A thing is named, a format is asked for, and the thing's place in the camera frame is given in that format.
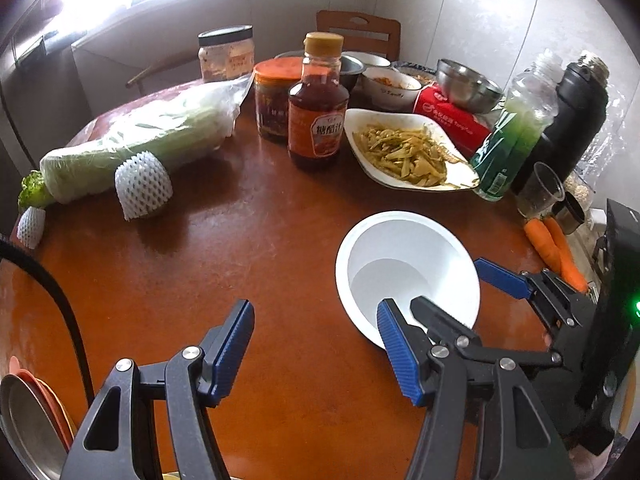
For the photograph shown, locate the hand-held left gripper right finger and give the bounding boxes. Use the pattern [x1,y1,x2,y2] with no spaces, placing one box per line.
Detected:
[376,298,576,480]

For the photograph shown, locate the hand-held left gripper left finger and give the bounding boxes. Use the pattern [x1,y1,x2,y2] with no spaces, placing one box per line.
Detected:
[60,299,256,480]

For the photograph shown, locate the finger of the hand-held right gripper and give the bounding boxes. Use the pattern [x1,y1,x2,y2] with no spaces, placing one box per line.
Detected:
[474,257,598,333]
[410,296,571,377]

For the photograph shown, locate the orange plastic plate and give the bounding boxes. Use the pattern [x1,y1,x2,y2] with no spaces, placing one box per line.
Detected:
[7,355,77,453]

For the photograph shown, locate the round steel pan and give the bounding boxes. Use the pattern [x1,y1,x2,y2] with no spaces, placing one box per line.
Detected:
[0,374,69,480]

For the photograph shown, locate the orange carrot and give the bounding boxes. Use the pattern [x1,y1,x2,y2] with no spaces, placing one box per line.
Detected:
[544,216,590,295]
[524,218,561,273]

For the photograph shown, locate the small steel cup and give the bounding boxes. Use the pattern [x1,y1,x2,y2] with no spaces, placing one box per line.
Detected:
[552,192,586,236]

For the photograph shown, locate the clear plastic cup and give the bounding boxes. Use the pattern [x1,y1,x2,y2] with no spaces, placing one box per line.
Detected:
[516,161,566,220]

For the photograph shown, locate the green drink bottle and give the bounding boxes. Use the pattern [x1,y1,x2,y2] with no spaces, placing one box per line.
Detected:
[470,50,560,203]

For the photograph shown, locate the white plate of vegetables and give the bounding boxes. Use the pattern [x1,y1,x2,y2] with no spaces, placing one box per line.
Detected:
[344,108,481,192]

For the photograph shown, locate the clear plastic bag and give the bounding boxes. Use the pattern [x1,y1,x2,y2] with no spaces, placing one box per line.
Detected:
[575,95,640,211]

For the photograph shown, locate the red tissue pack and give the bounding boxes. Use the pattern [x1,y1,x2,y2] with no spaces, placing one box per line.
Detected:
[412,82,493,158]

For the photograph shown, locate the black thermos flask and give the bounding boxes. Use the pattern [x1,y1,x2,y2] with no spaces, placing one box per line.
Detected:
[510,50,611,196]

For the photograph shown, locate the fruit in white foam net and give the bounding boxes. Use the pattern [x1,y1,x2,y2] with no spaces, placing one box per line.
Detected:
[16,206,47,250]
[114,152,173,221]

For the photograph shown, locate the steel bowl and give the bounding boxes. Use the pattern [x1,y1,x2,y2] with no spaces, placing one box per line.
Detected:
[436,58,505,114]

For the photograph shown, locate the white printed bowl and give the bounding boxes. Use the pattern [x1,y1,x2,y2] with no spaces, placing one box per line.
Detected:
[361,66,423,112]

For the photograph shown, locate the blue patterned bowl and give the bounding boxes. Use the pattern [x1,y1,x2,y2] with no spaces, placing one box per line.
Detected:
[391,61,438,86]

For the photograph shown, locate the bagged napa cabbage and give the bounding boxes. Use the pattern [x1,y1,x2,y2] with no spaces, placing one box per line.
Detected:
[40,74,253,205]

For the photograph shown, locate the brown vinegar bottle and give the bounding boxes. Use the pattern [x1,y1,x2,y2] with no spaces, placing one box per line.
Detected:
[287,32,350,171]

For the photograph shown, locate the dark steel pot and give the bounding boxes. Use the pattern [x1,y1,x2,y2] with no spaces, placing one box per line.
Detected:
[340,55,378,93]

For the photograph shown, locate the leafy green vegetable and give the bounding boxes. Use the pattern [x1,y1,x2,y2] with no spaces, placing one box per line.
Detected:
[17,170,56,211]

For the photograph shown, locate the sauce jar with red lid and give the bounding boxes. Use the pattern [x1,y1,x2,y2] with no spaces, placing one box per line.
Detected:
[252,57,305,142]

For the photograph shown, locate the wooden chair with curved back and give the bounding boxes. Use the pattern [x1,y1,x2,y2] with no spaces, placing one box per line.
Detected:
[125,52,203,90]

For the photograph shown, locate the wooden chair with cutout back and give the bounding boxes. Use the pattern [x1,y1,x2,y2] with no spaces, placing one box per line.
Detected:
[316,10,402,63]

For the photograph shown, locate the clear jar with black lid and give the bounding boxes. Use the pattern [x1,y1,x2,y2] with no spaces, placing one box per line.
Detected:
[197,25,255,83]

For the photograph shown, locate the black cable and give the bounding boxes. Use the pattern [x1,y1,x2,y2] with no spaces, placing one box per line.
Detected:
[0,234,96,411]

